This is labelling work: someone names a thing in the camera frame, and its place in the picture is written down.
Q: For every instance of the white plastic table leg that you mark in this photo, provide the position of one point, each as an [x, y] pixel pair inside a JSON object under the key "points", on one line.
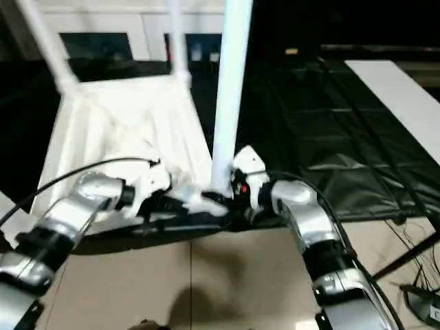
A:
{"points": [[48, 44], [230, 86], [180, 41]]}

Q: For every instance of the small yellow tag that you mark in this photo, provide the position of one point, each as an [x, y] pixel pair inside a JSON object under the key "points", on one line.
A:
{"points": [[291, 51]]}

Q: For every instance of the grey curtain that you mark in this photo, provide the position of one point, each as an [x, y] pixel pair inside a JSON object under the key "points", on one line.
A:
{"points": [[10, 27]]}

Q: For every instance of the black metal bar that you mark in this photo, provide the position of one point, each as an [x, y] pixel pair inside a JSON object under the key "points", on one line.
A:
{"points": [[378, 48]]}

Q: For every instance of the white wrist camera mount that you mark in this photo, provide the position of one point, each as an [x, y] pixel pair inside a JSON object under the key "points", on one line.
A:
{"points": [[251, 168], [151, 178]]}

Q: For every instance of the white cabinet with glass doors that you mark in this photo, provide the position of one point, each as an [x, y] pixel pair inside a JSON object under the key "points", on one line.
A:
{"points": [[137, 20]]}

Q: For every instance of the white plastic table top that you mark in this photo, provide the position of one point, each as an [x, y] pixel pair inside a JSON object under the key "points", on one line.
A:
{"points": [[120, 130]]}

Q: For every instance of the black mat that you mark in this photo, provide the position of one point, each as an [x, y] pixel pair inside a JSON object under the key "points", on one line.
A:
{"points": [[343, 137]]}

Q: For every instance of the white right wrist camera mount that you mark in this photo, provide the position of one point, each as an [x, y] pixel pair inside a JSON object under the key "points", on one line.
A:
{"points": [[251, 168]]}

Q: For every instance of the black folding table frame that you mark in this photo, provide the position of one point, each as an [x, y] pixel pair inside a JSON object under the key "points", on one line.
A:
{"points": [[409, 254]]}

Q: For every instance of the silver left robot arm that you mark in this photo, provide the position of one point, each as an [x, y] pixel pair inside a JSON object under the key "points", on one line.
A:
{"points": [[68, 213]]}

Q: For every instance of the white flat panel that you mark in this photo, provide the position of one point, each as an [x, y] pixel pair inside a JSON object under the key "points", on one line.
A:
{"points": [[402, 93]]}

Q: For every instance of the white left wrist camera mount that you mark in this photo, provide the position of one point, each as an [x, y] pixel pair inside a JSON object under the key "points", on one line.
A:
{"points": [[151, 178]]}

